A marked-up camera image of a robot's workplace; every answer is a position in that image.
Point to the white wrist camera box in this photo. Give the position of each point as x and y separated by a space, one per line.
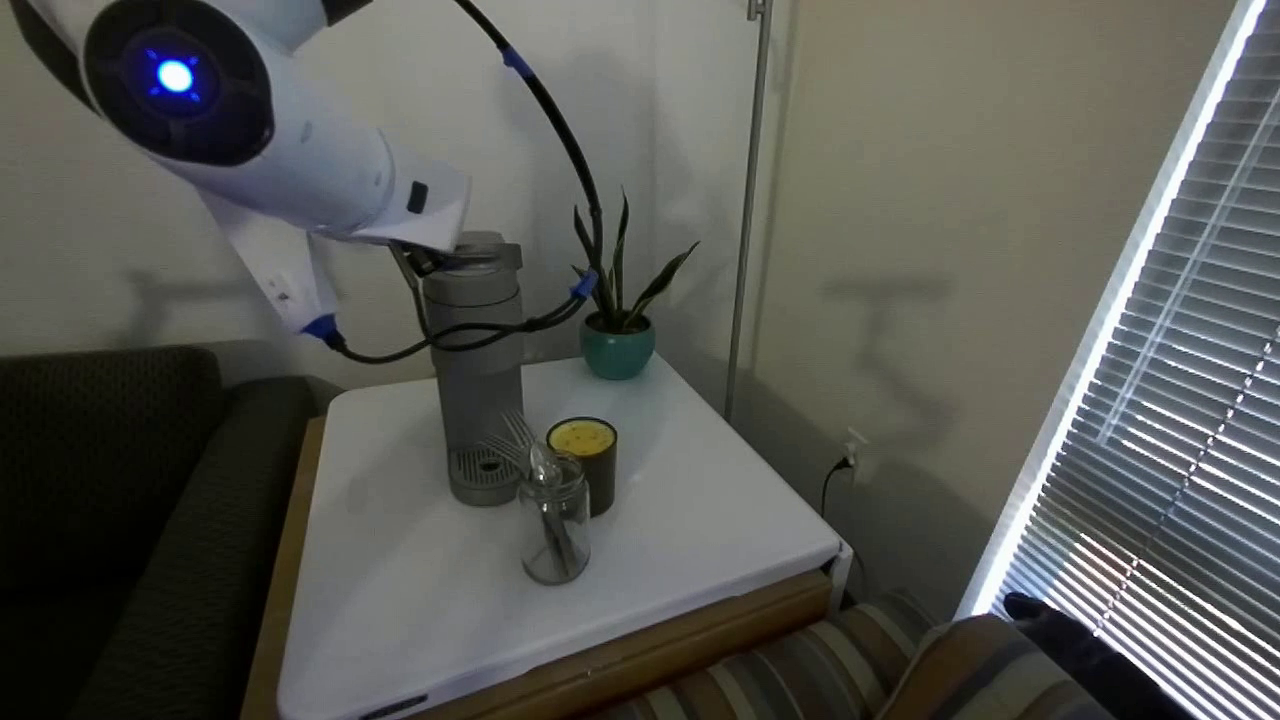
273 274

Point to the clear glass jar with utensils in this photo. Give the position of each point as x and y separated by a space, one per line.
552 525

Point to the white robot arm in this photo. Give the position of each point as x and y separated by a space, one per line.
264 121

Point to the striped fabric armchair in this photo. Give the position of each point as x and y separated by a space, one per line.
827 667

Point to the snake plant in teal pot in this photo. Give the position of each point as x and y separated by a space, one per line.
619 345

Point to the white wall outlet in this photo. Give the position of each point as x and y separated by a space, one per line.
855 442

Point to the white plastic board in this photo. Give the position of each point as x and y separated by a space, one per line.
427 585

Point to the dark grey sofa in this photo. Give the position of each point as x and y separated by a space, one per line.
105 535

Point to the thin metal lamp pole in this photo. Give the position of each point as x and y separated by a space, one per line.
747 212

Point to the black cloth on armchair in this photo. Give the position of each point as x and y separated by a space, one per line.
1082 655

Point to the dark candle jar yellow wax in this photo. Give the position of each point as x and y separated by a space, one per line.
585 455

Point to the wooden side table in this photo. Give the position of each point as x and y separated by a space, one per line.
667 647

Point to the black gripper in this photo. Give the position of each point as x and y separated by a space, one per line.
416 259

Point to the grey pod coffee maker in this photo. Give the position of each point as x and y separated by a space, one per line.
477 374

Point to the white window blinds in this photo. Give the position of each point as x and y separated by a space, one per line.
1175 442

